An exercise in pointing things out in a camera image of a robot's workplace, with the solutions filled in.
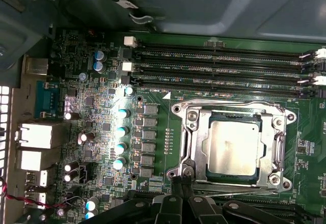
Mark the silver rear port block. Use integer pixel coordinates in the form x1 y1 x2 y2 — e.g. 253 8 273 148
15 149 49 172

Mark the silver ethernet port block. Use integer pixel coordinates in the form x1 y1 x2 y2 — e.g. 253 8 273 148
14 121 71 150

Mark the grey PC case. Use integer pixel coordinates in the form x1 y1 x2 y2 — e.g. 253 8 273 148
0 0 326 224

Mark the silver USB port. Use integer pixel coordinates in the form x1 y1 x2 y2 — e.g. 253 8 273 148
24 57 49 76

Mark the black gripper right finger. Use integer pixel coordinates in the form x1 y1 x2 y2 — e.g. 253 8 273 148
182 175 314 224

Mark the red black twisted wire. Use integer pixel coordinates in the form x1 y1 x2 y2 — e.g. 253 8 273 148
0 177 67 209

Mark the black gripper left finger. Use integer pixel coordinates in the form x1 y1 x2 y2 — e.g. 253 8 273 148
86 175 184 224

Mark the silver CPU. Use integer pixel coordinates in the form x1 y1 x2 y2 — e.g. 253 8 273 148
205 113 267 180

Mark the metal socket cover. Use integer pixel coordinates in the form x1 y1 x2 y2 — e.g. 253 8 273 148
187 108 287 184

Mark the green motherboard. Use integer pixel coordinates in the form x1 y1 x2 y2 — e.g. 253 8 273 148
15 27 326 224

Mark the CPU socket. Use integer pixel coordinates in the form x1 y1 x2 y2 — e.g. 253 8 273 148
167 98 297 193

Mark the thin metal locking lever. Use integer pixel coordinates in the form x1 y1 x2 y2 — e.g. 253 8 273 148
175 98 288 114
188 180 281 193

